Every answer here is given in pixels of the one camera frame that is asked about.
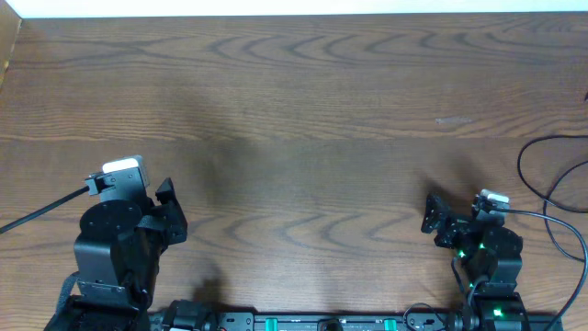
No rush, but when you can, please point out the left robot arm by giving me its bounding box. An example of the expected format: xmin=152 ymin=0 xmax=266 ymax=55
xmin=45 ymin=177 xmax=187 ymax=331

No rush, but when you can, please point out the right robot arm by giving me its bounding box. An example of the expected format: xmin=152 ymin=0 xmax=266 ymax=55
xmin=421 ymin=189 xmax=531 ymax=330

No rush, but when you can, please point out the black USB cable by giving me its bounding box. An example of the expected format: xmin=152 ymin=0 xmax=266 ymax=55
xmin=516 ymin=133 xmax=588 ymax=263

